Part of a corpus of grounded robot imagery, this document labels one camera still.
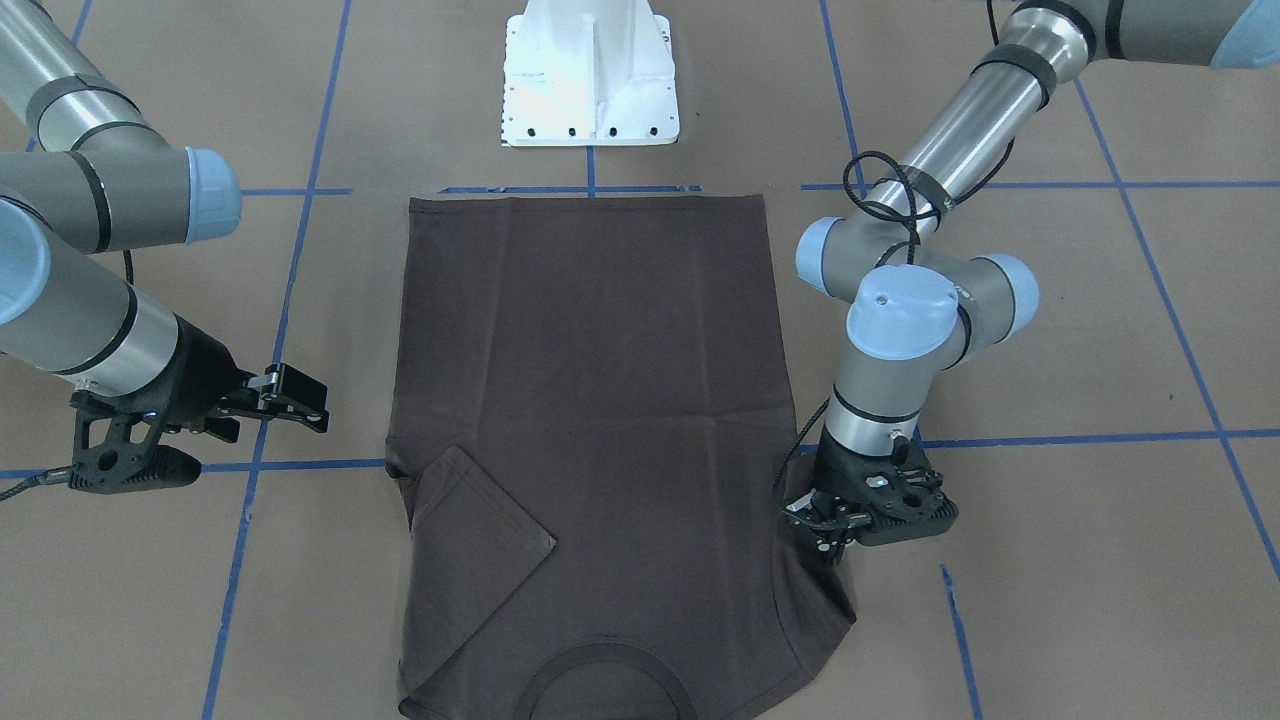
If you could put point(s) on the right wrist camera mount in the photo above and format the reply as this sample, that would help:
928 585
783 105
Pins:
118 450

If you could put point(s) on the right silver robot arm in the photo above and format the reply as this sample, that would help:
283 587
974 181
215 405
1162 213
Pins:
103 180

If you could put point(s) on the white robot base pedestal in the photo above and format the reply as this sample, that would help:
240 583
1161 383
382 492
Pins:
589 73

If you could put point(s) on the dark brown t-shirt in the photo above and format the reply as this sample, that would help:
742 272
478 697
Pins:
591 402

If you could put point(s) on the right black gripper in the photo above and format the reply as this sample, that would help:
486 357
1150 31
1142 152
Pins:
203 371

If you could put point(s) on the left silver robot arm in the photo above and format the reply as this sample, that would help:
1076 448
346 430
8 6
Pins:
914 312

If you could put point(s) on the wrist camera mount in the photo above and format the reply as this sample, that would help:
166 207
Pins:
118 450
910 505

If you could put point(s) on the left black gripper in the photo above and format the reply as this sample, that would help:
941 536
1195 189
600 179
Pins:
836 466

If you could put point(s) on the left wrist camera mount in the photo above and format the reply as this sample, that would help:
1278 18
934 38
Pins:
910 505

